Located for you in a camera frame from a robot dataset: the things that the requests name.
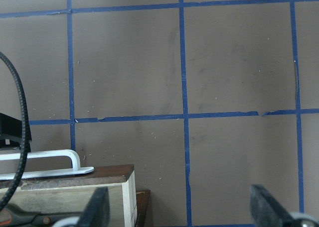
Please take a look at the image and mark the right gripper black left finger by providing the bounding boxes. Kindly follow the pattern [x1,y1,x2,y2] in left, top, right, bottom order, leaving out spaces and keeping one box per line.
[76,187,110,227]

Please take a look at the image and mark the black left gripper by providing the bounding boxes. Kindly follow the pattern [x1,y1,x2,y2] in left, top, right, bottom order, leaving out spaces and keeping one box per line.
[0,113,22,150]

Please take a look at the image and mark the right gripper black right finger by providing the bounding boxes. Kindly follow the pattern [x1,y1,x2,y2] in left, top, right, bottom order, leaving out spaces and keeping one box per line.
[250,185,293,227]

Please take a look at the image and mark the light wooden drawer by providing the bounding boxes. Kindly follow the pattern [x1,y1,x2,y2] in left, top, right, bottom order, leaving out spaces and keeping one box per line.
[8,164,137,227]

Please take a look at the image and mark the grey orange scissors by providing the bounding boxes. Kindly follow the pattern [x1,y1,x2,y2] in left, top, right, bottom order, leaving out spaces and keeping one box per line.
[0,204,81,227]

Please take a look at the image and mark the white drawer handle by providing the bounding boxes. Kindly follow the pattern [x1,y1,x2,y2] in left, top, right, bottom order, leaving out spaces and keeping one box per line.
[0,149,95,181]

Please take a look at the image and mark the black ribbed cable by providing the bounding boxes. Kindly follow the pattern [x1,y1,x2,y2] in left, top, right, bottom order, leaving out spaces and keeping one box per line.
[0,51,28,210]

